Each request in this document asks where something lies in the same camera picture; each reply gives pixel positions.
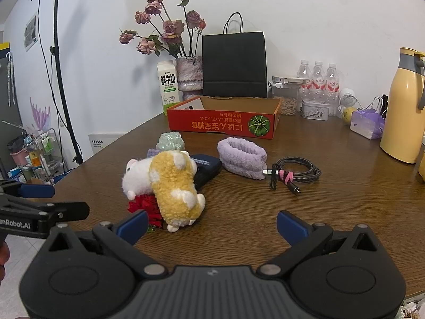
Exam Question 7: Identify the white green milk carton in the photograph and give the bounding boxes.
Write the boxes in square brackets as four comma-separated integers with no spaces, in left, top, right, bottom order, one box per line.
[157,60,181,116]

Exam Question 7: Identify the braided black cable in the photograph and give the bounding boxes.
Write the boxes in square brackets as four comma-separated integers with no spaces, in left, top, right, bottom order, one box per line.
[263,158,322,195]

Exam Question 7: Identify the black studio light stand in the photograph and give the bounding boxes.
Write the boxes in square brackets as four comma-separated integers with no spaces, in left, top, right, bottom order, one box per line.
[19,0,84,165]

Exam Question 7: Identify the grey wall paper sheet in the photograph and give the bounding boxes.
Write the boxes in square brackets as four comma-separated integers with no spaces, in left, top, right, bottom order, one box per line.
[24,12,38,52]

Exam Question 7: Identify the iridescent plastic bag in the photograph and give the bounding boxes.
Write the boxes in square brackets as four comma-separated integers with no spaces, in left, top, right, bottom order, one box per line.
[156,132,186,152]

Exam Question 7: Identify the yellow white plush toy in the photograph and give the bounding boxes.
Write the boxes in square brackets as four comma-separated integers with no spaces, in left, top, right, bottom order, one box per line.
[122,150,206,233]

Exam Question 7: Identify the purple white textured vase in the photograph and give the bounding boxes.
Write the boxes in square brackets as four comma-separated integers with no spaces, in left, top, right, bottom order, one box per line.
[175,56,204,102]

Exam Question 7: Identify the white printed tin box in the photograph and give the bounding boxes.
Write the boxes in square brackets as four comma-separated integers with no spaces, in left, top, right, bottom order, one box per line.
[300,100,331,121]

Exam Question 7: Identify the black paper bag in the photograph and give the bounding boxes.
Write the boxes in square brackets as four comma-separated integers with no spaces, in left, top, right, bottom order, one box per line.
[202,12,268,98]

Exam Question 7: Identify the purple fluffy headband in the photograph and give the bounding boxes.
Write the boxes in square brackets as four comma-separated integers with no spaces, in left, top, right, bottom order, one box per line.
[217,137,268,181]

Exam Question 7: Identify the crumpled paper scraps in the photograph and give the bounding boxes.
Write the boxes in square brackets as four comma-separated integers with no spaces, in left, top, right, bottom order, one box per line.
[400,297,422,319]

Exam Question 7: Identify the white wire rack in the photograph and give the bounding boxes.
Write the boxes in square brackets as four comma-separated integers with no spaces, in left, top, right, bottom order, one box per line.
[28,128,67,185]

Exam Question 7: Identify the purple coral decoration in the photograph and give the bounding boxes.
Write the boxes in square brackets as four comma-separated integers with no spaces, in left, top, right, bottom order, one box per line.
[29,97,51,131]

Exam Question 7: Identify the purple plastic bag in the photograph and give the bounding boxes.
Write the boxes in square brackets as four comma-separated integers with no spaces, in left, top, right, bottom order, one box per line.
[350,108,386,139]

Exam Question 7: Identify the clear container of seeds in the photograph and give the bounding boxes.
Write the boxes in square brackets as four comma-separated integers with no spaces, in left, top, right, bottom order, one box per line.
[268,81,301,116]

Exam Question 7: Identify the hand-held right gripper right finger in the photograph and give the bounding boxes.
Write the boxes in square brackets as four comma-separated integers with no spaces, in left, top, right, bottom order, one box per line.
[257,210,377,276]

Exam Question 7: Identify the person's left hand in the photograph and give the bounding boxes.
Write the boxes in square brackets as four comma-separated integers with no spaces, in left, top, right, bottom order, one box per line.
[0,241,10,286]

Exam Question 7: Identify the dried pink rose bouquet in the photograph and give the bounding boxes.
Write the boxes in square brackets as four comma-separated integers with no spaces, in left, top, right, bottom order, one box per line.
[119,0,206,58]

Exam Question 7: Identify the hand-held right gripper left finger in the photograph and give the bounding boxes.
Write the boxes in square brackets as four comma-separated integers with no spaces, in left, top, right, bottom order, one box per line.
[48,210,167,276]

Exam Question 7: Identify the white round device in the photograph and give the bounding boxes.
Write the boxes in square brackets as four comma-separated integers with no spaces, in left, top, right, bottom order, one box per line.
[339,88,357,107]

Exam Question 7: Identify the dark blue zip case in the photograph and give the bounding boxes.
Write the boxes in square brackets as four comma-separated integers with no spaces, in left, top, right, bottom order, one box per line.
[189,154,222,190]

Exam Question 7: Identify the clear water bottle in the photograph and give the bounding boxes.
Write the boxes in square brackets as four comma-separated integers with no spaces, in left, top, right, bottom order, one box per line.
[325,62,341,107]
[296,60,313,90]
[312,61,326,92]

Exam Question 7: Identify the white flat carton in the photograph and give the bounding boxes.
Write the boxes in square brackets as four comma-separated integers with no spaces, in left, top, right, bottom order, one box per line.
[271,76,313,86]

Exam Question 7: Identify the red artificial rose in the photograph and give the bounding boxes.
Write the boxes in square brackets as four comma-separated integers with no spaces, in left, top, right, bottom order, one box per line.
[128,194,163,231]

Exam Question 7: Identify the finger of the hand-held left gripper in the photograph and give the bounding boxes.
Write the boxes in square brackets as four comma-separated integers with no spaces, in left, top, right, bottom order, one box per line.
[0,179,56,200]
[0,194,90,227]

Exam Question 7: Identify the pink trash bin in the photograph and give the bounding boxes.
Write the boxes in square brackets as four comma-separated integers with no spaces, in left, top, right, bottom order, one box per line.
[7,136,30,167]

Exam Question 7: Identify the red cardboard box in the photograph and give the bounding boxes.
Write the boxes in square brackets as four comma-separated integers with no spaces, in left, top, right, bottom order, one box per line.
[167,95,282,140]

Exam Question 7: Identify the yellow thermos jug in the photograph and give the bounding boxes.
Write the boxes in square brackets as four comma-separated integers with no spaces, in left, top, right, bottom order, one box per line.
[380,47,425,164]

